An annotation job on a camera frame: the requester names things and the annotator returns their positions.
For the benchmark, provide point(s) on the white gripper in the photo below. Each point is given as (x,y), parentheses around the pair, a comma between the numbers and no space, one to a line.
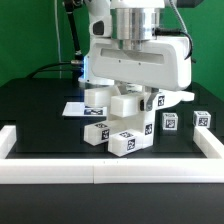
(160,64)

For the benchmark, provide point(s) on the white chair back part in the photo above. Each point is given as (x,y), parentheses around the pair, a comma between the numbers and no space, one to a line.
(129,105)

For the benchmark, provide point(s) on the white chair seat part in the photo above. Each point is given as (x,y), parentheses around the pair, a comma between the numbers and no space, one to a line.
(146,127)

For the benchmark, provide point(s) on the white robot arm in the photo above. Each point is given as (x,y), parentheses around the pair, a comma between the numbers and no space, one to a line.
(128,44)

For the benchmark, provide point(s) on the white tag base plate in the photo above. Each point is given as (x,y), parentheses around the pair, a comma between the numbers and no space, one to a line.
(78,109)

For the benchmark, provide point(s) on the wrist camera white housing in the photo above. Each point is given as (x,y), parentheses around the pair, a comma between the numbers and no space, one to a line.
(101,28)

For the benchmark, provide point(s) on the white U-shaped fence frame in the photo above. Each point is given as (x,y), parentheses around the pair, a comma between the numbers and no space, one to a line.
(104,171)

